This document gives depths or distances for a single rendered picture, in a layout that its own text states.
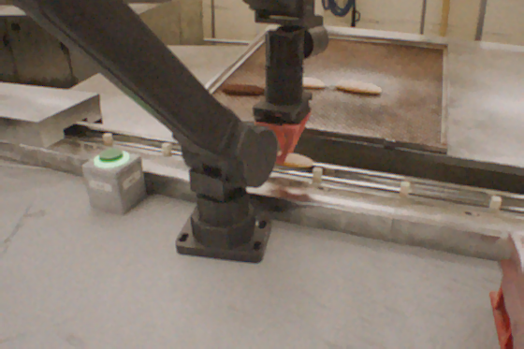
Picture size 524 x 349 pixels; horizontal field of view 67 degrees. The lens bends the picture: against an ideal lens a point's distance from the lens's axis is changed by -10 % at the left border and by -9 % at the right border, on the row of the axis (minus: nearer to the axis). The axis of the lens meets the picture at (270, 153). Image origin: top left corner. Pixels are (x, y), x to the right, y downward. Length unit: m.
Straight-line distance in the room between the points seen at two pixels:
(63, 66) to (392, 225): 3.59
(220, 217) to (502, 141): 0.52
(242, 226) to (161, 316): 0.16
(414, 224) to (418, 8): 3.79
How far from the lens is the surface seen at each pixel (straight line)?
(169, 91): 0.42
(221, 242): 0.57
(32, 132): 0.90
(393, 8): 4.34
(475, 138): 0.83
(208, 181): 0.55
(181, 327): 0.50
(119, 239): 0.65
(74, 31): 0.35
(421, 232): 0.62
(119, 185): 0.68
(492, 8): 4.06
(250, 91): 0.92
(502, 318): 0.54
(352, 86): 0.93
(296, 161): 0.69
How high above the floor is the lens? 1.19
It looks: 25 degrees down
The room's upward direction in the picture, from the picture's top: straight up
